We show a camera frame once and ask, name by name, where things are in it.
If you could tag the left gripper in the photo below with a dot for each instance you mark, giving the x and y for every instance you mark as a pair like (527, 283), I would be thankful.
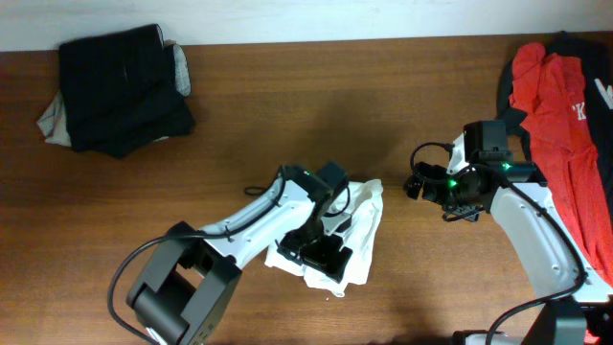
(315, 252)

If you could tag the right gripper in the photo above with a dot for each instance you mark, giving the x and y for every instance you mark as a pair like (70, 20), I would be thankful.
(429, 190)

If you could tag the white robot print t-shirt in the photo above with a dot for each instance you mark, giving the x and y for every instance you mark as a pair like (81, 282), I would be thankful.
(365, 207)

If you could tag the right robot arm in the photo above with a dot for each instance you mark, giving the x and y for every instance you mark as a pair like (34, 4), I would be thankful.
(571, 299)

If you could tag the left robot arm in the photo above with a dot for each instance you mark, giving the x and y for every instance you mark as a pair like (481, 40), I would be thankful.
(186, 285)

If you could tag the red t-shirt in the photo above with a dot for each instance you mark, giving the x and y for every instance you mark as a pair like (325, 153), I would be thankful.
(549, 88)

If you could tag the black garment with white letters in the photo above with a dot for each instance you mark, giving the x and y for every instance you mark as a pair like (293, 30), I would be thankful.
(596, 64)

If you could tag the black folded garment stack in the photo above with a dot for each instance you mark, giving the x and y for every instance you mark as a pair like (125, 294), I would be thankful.
(125, 90)

